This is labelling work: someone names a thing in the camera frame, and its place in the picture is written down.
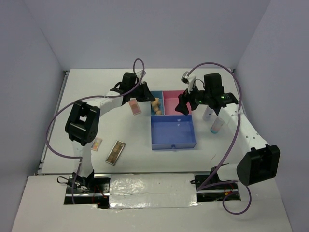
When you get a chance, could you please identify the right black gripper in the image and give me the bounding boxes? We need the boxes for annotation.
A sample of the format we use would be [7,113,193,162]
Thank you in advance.
[175,80,211,115]

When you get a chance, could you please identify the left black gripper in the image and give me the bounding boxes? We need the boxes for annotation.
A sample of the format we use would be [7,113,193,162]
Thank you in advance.
[129,82,155,102]

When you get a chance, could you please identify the pink blush palette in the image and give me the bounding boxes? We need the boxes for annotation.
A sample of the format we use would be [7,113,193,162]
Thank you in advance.
[128,99,141,115]

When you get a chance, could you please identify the pink teal gradient bottle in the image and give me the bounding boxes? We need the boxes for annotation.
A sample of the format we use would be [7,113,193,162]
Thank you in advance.
[210,116,225,134]

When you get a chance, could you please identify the brown eyeshadow palette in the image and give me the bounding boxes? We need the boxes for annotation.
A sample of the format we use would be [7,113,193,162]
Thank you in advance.
[105,140,126,166]

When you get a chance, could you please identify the colourful eyeshadow palette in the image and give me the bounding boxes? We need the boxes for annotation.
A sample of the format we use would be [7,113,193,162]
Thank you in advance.
[91,137,102,151]

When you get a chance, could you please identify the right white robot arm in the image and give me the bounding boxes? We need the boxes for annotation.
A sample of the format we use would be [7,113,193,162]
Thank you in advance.
[175,72,280,190]

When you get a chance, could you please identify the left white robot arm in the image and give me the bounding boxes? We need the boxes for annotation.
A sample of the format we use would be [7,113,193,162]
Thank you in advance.
[65,71,155,193]

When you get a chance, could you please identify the three-compartment organizer tray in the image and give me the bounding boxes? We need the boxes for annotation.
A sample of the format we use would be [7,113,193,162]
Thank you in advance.
[150,90,197,150]

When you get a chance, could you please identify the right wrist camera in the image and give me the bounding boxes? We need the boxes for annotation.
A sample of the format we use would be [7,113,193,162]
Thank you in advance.
[181,71,196,94]

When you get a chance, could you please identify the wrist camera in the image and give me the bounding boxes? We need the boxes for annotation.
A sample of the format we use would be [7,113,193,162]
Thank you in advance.
[135,70,146,82]
[181,71,196,94]

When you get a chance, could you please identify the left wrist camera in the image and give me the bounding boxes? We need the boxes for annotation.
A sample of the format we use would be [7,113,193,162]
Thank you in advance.
[135,70,146,82]

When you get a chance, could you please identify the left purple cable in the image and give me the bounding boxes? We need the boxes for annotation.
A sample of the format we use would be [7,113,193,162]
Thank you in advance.
[45,58,147,160]

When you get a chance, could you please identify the purple cable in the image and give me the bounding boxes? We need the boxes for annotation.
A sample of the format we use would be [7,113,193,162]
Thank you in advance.
[187,62,253,215]
[45,58,147,160]

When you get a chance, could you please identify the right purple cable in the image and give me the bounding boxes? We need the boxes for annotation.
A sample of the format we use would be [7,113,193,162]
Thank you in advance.
[187,62,253,215]

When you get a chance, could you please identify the foil covered base rail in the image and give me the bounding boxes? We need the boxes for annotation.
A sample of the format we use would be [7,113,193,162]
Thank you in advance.
[62,171,242,210]

